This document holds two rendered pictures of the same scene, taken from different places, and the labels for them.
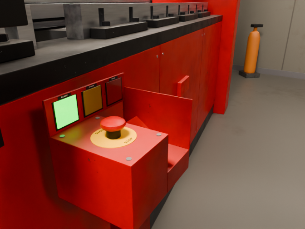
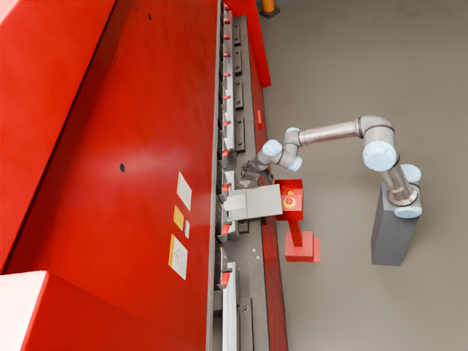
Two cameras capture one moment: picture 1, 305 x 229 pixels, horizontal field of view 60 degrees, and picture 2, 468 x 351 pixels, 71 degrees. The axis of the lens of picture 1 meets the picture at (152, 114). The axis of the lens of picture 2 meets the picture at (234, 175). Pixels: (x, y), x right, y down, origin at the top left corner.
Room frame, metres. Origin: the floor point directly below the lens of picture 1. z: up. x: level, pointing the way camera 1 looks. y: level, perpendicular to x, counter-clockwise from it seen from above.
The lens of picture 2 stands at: (-0.60, 0.39, 2.44)
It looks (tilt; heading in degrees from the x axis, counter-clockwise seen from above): 51 degrees down; 355
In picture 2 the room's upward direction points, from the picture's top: 23 degrees counter-clockwise
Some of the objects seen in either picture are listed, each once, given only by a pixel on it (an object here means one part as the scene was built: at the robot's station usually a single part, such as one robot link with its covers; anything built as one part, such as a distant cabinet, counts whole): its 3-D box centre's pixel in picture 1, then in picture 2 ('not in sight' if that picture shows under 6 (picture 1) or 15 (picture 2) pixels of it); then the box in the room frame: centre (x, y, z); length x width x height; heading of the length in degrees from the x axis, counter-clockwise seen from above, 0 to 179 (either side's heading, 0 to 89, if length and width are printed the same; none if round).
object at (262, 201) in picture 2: not in sight; (255, 202); (0.34, 0.25, 1.00); 0.26 x 0.18 x 0.01; 67
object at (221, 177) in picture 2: not in sight; (213, 182); (0.37, 0.39, 1.26); 0.15 x 0.09 x 0.17; 157
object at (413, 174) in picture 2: not in sight; (406, 179); (0.09, -0.46, 0.94); 0.13 x 0.12 x 0.14; 143
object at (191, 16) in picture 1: (187, 17); (237, 62); (1.67, -0.21, 0.89); 0.30 x 0.05 x 0.03; 157
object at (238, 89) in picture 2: (164, 21); (239, 94); (1.30, -0.05, 0.89); 0.30 x 0.05 x 0.03; 157
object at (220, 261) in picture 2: not in sight; (211, 265); (0.00, 0.55, 1.26); 0.15 x 0.09 x 0.17; 157
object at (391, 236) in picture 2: not in sight; (391, 228); (0.09, -0.46, 0.39); 0.18 x 0.18 x 0.78; 56
